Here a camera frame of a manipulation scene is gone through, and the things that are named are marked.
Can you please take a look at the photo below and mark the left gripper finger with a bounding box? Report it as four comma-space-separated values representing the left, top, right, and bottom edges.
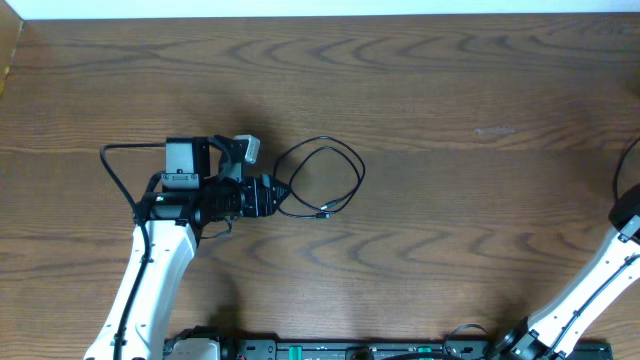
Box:
260, 174, 290, 196
269, 192, 289, 214

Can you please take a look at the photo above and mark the black USB cable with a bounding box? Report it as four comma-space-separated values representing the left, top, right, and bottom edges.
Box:
272, 135, 366, 220

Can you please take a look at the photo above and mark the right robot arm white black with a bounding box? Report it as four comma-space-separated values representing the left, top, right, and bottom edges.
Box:
488, 186, 639, 360

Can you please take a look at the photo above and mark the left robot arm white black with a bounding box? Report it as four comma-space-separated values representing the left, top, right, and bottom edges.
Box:
85, 135, 290, 359

